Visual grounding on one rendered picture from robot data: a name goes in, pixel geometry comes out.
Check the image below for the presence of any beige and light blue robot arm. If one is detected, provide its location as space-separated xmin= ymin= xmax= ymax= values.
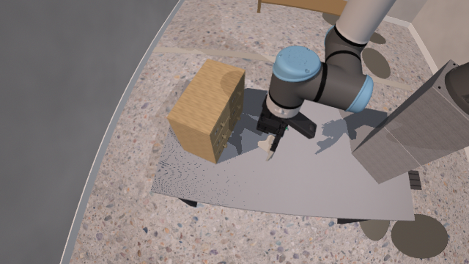
xmin=266 ymin=0 xmax=469 ymax=139

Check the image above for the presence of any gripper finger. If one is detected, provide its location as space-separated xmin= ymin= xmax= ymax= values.
xmin=258 ymin=133 xmax=282 ymax=161

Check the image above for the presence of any wooden chest of drawers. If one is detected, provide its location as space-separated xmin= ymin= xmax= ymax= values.
xmin=167 ymin=59 xmax=245 ymax=164

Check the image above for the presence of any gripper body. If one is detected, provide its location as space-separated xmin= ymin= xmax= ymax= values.
xmin=256 ymin=94 xmax=288 ymax=137

